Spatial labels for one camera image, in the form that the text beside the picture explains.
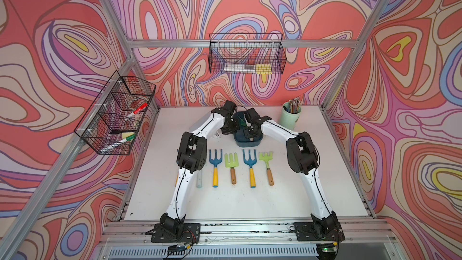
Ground green white marker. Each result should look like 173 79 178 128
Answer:
99 132 135 154

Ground translucent plastic case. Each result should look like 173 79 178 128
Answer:
188 119 204 133

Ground back wire basket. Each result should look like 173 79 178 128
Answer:
208 31 287 74

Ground red marker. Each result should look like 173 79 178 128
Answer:
125 102 148 119

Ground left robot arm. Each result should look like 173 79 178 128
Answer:
146 101 238 244

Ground light blue rake white handle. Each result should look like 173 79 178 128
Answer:
196 170 203 189

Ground teal storage box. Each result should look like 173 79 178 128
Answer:
233 111 263 148

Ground light green rake wooden handle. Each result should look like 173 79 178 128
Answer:
259 152 274 186

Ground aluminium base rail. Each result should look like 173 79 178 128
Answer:
92 218 405 260

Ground pencils in cup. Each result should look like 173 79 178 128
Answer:
284 97 301 114

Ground dark blue rake yellow handle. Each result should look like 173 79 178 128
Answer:
209 149 223 188

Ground wire basket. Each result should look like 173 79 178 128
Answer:
208 31 287 74
74 71 156 155

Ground yellow eraser in basket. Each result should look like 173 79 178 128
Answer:
255 64 273 75

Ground left wire basket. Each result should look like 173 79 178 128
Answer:
74 71 156 155

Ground green pencil cup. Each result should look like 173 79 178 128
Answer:
278 102 302 130

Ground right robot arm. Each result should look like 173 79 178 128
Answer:
243 108 345 243

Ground blue tool yellow handle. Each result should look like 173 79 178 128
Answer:
243 149 257 189

